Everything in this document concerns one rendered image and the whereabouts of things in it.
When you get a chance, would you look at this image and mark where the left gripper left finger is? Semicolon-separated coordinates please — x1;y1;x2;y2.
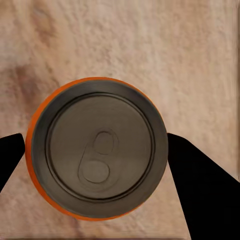
0;133;25;192

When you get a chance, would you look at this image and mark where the can of soda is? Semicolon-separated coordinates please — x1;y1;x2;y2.
25;77;169;221

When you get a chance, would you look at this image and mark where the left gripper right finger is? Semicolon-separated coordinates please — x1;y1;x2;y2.
167;133;240;240

